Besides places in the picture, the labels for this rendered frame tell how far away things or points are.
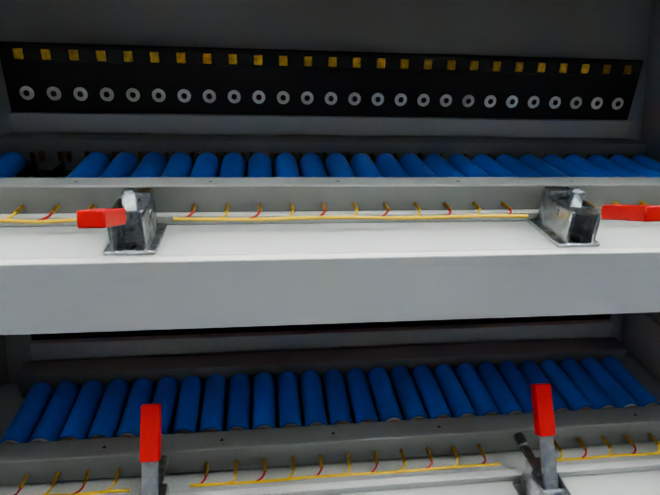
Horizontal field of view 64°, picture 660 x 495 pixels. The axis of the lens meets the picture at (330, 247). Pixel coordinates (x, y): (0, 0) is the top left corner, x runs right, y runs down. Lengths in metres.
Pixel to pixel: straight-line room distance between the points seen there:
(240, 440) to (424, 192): 0.22
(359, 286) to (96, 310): 0.15
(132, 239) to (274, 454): 0.19
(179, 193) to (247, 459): 0.20
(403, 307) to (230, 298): 0.10
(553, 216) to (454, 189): 0.06
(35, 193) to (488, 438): 0.36
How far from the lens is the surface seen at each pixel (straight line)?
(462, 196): 0.37
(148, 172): 0.39
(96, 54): 0.48
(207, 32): 0.51
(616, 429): 0.50
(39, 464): 0.44
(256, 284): 0.31
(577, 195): 0.36
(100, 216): 0.25
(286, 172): 0.38
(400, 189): 0.35
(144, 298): 0.32
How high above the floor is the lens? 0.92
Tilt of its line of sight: 9 degrees down
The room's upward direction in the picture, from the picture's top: straight up
